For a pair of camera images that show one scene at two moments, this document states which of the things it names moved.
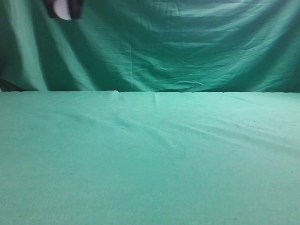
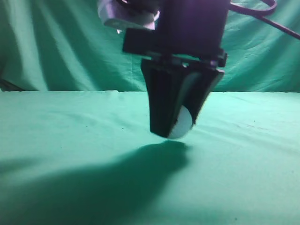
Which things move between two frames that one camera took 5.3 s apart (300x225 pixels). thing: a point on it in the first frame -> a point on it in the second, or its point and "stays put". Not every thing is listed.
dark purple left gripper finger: [74, 7] -> [163, 83]
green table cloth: [107, 157] stays put
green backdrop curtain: [172, 46] stays put
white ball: [61, 9] -> [183, 124]
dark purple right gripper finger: [48, 4] -> [189, 32]
